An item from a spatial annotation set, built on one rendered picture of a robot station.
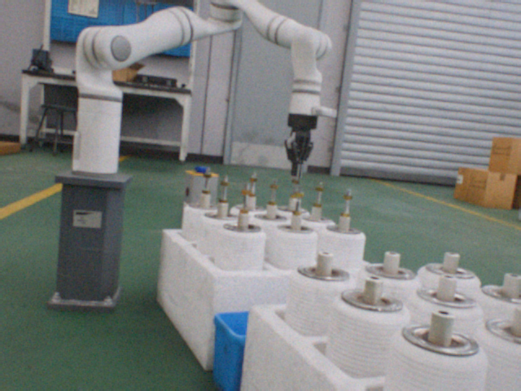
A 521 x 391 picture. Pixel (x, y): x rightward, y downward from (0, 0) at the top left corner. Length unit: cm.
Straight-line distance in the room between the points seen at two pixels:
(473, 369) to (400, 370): 7
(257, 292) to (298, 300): 26
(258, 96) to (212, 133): 69
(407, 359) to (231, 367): 40
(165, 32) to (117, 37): 14
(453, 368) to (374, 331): 12
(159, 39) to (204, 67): 490
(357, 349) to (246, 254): 41
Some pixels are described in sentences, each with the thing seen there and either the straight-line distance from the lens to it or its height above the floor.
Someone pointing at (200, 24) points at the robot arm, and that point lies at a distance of 142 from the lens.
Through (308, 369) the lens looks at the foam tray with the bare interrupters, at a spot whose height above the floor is 17.
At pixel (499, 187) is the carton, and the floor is 18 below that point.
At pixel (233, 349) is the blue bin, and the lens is 88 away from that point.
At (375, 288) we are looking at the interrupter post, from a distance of 66.
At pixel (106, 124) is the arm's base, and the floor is 42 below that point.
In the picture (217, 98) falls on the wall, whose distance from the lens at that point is 618.
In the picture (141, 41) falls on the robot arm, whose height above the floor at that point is 61.
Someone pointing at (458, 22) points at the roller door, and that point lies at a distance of 691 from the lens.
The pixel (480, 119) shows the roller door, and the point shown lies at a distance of 696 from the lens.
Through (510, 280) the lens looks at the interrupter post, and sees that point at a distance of 82.
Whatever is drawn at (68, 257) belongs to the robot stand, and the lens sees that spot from 126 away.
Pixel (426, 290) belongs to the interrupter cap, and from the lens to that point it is 76.
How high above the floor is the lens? 45
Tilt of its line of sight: 7 degrees down
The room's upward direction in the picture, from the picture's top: 6 degrees clockwise
